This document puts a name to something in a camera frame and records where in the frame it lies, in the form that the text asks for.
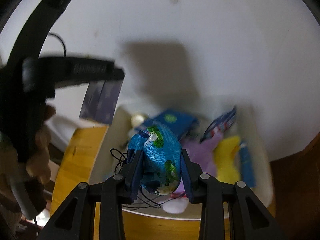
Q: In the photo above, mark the yellow duck plush toy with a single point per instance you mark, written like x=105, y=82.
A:
x=224, y=159

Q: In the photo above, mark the person's left hand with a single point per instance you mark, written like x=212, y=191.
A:
x=36, y=167

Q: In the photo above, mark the blue cream tube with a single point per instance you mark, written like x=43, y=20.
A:
x=246, y=166

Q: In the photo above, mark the purple plush toy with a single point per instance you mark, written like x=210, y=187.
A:
x=202, y=154

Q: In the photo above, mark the blue Hiipapa wipes pack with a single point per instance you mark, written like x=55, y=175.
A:
x=178, y=122

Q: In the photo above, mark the gold round compact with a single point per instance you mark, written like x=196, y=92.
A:
x=137, y=119

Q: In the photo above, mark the dark blue tissue pack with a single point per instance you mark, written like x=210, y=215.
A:
x=221, y=124

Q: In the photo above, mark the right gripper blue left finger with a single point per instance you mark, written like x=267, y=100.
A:
x=132, y=173

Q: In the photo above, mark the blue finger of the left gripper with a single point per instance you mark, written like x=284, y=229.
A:
x=106, y=73

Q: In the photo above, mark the small lavender box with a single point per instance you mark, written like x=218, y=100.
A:
x=100, y=101

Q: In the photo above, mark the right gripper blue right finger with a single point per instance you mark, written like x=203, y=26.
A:
x=190, y=173

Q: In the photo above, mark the blue green ball toy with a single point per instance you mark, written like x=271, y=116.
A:
x=161, y=150

